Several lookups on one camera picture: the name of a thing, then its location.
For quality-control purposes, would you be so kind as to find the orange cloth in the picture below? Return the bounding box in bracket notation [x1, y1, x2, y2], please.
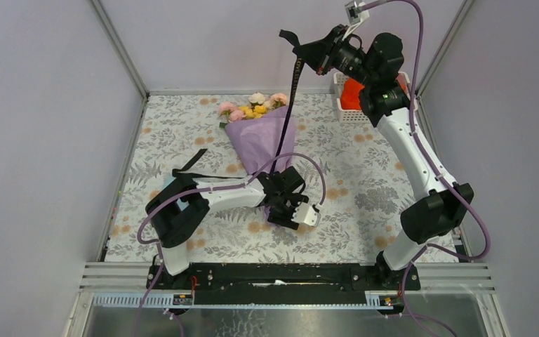
[340, 78, 410, 114]

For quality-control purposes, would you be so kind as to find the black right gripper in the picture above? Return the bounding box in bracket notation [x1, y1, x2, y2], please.
[291, 25, 375, 88]

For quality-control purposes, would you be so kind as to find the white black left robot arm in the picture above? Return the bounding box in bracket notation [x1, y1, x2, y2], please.
[145, 167, 319, 289]

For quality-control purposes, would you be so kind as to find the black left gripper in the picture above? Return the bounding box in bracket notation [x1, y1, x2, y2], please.
[267, 192, 307, 231]

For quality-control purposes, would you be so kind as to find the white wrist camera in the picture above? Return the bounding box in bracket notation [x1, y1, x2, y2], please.
[344, 1, 370, 37]
[292, 202, 322, 227]

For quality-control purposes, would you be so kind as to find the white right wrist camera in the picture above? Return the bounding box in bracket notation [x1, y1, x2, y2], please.
[344, 1, 370, 37]

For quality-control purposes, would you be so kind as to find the pink fake flower stem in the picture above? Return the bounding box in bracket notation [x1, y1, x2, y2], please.
[218, 102, 249, 128]
[269, 93, 289, 109]

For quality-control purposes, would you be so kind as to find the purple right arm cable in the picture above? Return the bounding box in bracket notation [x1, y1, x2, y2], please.
[360, 0, 492, 337]

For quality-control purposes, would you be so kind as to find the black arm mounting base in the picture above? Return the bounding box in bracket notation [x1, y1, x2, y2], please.
[146, 263, 421, 305]

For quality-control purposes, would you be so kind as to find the floral patterned table mat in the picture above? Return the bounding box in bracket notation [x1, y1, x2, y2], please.
[105, 94, 413, 263]

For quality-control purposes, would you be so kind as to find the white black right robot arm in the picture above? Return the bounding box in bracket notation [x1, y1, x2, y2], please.
[291, 25, 474, 289]

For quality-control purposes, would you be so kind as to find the pink purple wrapping paper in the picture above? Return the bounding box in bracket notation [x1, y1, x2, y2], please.
[220, 107, 305, 230]

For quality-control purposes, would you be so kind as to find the white perforated plastic basket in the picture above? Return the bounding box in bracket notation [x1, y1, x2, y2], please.
[332, 71, 412, 124]

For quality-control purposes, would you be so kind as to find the black printed ribbon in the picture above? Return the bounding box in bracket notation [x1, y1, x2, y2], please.
[173, 29, 306, 180]

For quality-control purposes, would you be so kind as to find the white fake flower stem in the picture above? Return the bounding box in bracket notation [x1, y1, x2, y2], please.
[248, 92, 267, 105]

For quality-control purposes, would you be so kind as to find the yellow fake flower stem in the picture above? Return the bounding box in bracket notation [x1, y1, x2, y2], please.
[237, 105, 268, 119]

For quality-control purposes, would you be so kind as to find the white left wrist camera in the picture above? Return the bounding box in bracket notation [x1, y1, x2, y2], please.
[292, 202, 322, 227]

